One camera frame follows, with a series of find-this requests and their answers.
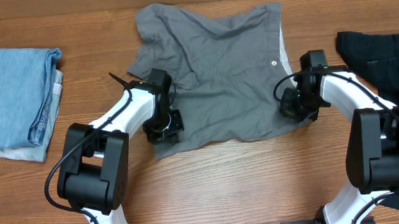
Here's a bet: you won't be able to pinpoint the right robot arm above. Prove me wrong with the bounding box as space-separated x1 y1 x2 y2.
278 50 399 224

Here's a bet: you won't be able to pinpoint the folded blue jeans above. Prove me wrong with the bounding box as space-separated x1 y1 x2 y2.
0 48 62 149

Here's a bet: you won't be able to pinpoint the grey shorts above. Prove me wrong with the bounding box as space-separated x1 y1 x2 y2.
128 2 299 159

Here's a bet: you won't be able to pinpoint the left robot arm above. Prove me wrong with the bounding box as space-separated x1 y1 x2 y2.
44 69 184 224

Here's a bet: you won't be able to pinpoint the black shorts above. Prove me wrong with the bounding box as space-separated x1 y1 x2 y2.
335 28 399 221

